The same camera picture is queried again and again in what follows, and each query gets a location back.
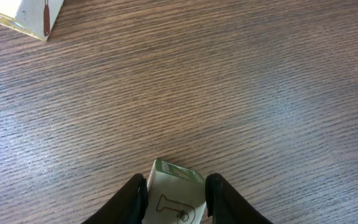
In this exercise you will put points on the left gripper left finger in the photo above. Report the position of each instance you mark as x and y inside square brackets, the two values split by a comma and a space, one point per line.
[127, 206]

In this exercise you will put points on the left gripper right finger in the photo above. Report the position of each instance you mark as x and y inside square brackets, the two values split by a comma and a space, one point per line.
[227, 206]

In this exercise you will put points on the red edged wooden block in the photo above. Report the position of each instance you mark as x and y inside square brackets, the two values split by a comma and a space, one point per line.
[176, 195]

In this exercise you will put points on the blue edged picture block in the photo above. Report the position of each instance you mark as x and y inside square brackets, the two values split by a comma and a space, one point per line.
[31, 17]

